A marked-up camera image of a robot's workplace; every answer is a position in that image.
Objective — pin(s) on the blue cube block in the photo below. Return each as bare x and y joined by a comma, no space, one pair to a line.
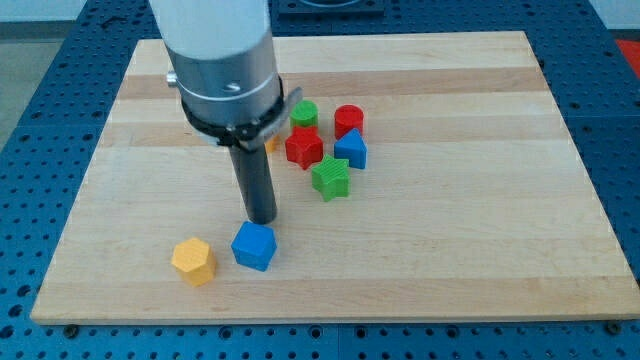
254,246

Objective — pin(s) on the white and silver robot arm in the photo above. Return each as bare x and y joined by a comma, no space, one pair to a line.
224,67

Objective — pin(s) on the green star block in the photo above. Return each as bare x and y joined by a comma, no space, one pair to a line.
331,178

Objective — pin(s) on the red star block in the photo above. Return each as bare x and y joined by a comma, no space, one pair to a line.
304,146

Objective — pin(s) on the blue triangle block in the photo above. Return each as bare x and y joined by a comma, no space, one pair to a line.
352,147

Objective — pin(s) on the yellow block behind rod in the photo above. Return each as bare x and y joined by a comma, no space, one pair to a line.
272,144

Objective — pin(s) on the red cylinder block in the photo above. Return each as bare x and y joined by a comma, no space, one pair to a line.
346,118

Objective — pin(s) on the green cylinder block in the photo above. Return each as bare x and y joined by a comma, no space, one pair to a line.
304,114

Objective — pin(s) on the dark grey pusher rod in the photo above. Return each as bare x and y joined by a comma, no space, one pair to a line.
254,178

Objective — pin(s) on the light wooden board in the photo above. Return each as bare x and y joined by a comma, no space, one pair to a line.
474,205

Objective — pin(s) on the yellow hexagon block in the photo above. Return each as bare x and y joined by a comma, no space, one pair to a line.
195,261

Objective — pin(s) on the red object at edge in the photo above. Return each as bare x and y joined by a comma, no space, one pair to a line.
631,51

